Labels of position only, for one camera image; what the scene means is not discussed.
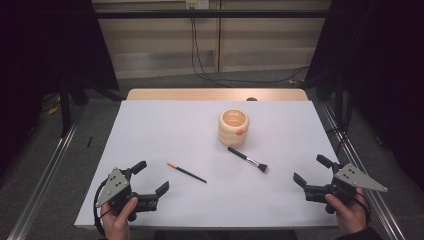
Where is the aluminium floor rail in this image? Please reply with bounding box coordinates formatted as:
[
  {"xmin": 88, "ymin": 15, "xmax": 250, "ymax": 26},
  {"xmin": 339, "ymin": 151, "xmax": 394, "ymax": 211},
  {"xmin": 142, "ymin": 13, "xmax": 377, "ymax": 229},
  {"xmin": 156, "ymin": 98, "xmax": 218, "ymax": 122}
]
[
  {"xmin": 6, "ymin": 105, "xmax": 87, "ymax": 240},
  {"xmin": 319, "ymin": 100, "xmax": 407, "ymax": 240}
]

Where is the black makeup brush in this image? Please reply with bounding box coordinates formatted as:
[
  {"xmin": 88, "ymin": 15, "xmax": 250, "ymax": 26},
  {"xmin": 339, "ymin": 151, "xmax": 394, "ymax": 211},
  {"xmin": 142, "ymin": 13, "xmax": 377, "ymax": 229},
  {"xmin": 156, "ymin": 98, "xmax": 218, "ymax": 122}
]
[{"xmin": 227, "ymin": 146, "xmax": 269, "ymax": 174}]

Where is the hand-held gripper cable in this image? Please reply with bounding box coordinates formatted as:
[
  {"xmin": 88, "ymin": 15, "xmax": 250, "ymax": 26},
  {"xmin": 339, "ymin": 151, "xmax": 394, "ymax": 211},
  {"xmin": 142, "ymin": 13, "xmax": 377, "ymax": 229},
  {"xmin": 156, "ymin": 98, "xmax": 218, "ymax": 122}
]
[
  {"xmin": 92, "ymin": 178, "xmax": 114, "ymax": 236},
  {"xmin": 354, "ymin": 191, "xmax": 372, "ymax": 225}
]

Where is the left hand-held gripper cable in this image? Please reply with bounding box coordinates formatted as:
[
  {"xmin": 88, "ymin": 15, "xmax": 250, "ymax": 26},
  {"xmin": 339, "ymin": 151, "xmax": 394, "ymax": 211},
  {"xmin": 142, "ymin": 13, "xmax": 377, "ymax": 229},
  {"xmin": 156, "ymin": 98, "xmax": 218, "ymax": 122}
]
[{"xmin": 92, "ymin": 178, "xmax": 114, "ymax": 236}]

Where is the right hand-held gripper cable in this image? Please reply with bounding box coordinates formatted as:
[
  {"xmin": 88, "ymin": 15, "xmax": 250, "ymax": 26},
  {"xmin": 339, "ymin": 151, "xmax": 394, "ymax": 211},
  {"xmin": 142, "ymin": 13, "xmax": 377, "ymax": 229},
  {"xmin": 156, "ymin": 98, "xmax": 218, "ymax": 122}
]
[{"xmin": 354, "ymin": 191, "xmax": 372, "ymax": 225}]

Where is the yellow floor marker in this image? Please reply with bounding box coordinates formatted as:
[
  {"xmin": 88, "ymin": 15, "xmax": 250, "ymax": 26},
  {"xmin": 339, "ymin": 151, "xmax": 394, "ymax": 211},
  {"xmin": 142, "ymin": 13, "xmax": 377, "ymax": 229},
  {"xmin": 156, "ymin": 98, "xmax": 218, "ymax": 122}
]
[{"xmin": 46, "ymin": 103, "xmax": 62, "ymax": 116}]

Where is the black wall cable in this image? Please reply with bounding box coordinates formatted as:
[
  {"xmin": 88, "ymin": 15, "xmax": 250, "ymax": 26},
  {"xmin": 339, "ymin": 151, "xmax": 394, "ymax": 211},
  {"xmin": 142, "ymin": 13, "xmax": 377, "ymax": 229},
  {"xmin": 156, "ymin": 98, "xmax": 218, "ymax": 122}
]
[
  {"xmin": 190, "ymin": 16, "xmax": 234, "ymax": 89},
  {"xmin": 192, "ymin": 16, "xmax": 311, "ymax": 85}
]

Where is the white wall socket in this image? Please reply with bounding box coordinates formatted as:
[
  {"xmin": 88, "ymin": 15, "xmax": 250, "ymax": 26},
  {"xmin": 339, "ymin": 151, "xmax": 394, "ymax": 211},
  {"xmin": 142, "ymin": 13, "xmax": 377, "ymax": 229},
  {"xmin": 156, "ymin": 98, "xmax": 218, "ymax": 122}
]
[{"xmin": 185, "ymin": 0, "xmax": 211, "ymax": 10}]

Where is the cream ribbed pen holder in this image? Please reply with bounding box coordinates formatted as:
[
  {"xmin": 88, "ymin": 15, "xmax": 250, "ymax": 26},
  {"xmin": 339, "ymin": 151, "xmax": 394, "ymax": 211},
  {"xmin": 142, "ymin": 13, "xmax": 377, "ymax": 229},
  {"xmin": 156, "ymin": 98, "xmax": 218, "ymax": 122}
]
[{"xmin": 217, "ymin": 108, "xmax": 251, "ymax": 147}]

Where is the black curtain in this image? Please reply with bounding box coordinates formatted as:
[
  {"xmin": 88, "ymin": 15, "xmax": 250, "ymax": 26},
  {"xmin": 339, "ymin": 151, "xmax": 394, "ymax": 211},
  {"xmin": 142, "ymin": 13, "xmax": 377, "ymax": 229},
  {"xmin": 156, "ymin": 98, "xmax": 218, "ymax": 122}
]
[
  {"xmin": 305, "ymin": 0, "xmax": 424, "ymax": 183},
  {"xmin": 0, "ymin": 0, "xmax": 120, "ymax": 174}
]

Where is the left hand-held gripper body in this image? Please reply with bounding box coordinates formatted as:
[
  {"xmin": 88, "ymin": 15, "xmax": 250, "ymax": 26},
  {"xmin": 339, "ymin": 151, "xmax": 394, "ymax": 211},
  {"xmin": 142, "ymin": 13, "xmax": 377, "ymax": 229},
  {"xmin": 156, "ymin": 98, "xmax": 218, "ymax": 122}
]
[{"xmin": 95, "ymin": 167, "xmax": 159, "ymax": 223}]

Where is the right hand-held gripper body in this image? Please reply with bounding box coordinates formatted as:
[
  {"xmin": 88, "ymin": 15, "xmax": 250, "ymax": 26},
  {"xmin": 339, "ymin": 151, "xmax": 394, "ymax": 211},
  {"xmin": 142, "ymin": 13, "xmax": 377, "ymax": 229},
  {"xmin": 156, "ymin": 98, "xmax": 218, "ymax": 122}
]
[{"xmin": 304, "ymin": 162, "xmax": 389, "ymax": 215}]

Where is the black metal stand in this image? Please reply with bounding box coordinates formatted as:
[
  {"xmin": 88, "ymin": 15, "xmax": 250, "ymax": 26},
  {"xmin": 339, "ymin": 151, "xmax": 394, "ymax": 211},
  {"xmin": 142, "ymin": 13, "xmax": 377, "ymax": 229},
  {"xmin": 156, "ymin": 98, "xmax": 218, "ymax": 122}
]
[{"xmin": 59, "ymin": 75, "xmax": 73, "ymax": 138}]

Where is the black horizontal frame bar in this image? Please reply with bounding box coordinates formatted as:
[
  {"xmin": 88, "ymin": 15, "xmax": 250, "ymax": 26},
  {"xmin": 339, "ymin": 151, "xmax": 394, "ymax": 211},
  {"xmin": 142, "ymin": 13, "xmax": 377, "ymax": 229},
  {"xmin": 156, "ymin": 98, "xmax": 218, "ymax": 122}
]
[{"xmin": 94, "ymin": 9, "xmax": 332, "ymax": 20}]

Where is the person's left hand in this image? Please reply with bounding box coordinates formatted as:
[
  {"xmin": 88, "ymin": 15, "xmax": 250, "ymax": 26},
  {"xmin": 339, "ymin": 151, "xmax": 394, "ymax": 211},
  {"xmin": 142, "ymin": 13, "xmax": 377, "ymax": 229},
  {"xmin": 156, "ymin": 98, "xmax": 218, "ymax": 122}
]
[{"xmin": 101, "ymin": 196, "xmax": 140, "ymax": 240}]

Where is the white table mat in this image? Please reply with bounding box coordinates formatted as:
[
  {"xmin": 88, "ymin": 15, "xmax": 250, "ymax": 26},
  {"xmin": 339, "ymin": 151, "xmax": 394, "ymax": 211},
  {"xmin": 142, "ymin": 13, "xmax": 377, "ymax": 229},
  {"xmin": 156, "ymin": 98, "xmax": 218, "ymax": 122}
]
[{"xmin": 73, "ymin": 99, "xmax": 344, "ymax": 230}]

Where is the person's right hand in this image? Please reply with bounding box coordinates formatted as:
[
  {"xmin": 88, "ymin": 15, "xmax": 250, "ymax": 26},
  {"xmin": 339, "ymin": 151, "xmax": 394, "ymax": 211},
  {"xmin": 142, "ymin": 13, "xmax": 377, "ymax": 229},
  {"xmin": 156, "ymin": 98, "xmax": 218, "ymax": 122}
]
[{"xmin": 324, "ymin": 187, "xmax": 370, "ymax": 237}]

